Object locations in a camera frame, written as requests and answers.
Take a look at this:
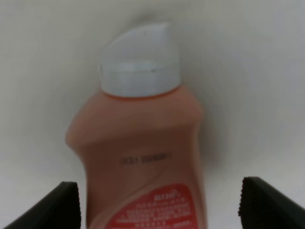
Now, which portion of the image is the pink lotion bottle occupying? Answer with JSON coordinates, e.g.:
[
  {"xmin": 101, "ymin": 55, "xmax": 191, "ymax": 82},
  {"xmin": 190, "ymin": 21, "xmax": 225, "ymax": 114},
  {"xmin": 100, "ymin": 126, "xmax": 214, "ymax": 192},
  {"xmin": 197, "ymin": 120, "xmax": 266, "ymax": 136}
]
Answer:
[{"xmin": 66, "ymin": 22, "xmax": 207, "ymax": 229}]

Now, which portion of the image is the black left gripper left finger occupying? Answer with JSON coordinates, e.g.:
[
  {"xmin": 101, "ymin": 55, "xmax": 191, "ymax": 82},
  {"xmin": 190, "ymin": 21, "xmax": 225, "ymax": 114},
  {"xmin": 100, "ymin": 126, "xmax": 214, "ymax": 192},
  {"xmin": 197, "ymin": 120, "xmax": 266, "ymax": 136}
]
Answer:
[{"xmin": 5, "ymin": 182, "xmax": 81, "ymax": 229}]

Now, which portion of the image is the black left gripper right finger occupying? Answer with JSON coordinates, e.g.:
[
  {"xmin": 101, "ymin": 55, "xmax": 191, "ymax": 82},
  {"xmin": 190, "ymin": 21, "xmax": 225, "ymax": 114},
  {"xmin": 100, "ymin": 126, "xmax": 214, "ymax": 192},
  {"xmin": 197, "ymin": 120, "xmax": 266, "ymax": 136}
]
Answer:
[{"xmin": 238, "ymin": 177, "xmax": 305, "ymax": 229}]

